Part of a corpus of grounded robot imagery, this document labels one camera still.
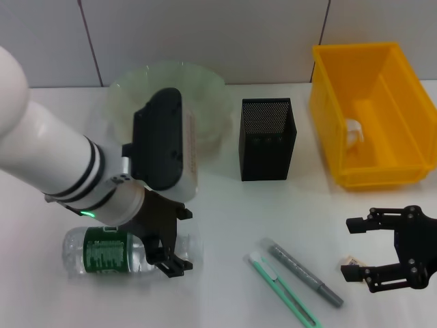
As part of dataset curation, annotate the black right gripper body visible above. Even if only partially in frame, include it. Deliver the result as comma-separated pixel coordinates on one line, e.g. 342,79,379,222
391,204,437,290

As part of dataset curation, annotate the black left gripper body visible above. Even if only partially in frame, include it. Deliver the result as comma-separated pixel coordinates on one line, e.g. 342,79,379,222
115,187,187,256

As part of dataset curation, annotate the beige eraser with barcode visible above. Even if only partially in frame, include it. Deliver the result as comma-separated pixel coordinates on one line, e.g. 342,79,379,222
339,254,363,274

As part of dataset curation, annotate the clear green-label water bottle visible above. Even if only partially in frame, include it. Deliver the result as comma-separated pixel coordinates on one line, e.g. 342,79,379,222
61,224,203,278

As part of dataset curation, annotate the mint green utility knife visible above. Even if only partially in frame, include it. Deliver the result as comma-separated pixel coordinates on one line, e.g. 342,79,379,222
243,251,324,328

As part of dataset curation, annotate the white paper ball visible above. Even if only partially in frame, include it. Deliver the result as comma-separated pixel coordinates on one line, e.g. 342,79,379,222
342,118,366,148

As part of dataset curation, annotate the grey marker pen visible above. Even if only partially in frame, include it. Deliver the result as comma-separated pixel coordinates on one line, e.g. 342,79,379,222
262,238,345,309

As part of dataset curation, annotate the black mesh pen holder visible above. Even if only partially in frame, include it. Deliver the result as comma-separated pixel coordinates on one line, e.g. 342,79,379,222
238,98,298,182

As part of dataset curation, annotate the pale green glass fruit bowl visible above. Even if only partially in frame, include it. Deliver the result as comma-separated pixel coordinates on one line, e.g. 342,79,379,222
107,61,234,155

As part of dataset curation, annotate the yellow plastic bin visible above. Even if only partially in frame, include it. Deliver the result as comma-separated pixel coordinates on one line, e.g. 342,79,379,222
309,41,437,191

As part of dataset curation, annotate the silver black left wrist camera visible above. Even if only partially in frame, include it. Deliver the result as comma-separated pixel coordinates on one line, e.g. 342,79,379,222
122,87,200,203

